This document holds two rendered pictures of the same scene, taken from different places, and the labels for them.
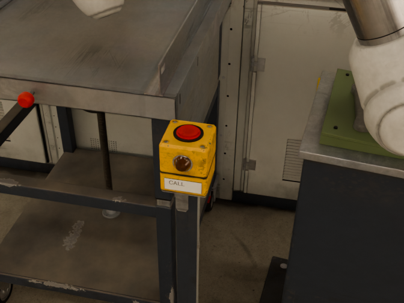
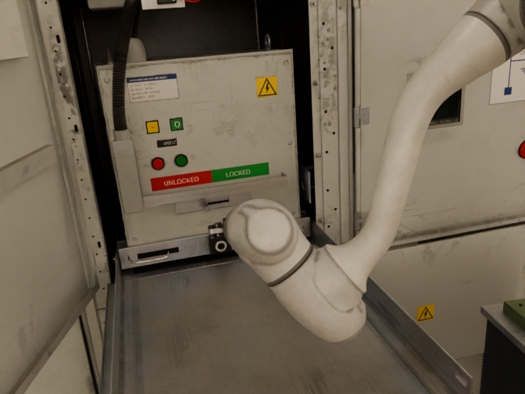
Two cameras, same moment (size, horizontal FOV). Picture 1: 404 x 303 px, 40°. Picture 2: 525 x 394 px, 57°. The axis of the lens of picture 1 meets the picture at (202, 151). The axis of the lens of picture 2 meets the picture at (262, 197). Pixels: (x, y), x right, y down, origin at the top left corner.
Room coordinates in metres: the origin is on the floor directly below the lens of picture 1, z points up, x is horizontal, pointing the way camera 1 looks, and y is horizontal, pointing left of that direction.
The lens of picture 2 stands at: (0.52, 0.62, 1.46)
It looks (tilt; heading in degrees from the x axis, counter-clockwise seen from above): 19 degrees down; 335
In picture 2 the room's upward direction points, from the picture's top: 4 degrees counter-clockwise
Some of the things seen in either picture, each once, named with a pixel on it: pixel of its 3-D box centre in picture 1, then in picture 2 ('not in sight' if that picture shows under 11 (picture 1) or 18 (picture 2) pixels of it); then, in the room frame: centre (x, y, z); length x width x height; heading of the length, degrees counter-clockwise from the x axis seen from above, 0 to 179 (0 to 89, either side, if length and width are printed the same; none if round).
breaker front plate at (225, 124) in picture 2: not in sight; (208, 153); (1.71, 0.22, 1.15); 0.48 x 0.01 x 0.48; 79
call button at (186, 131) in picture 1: (188, 134); not in sight; (0.75, 0.02, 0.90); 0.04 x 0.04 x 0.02
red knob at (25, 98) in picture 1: (27, 97); not in sight; (0.98, 0.36, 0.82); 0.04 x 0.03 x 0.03; 169
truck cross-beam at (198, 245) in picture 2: not in sight; (217, 238); (1.73, 0.21, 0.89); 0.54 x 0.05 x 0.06; 79
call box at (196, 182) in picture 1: (188, 157); not in sight; (0.75, 0.02, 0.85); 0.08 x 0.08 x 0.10; 79
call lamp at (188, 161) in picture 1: (181, 165); not in sight; (0.70, 0.03, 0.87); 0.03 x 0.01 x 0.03; 79
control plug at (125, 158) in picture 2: not in sight; (128, 174); (1.69, 0.44, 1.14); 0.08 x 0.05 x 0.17; 169
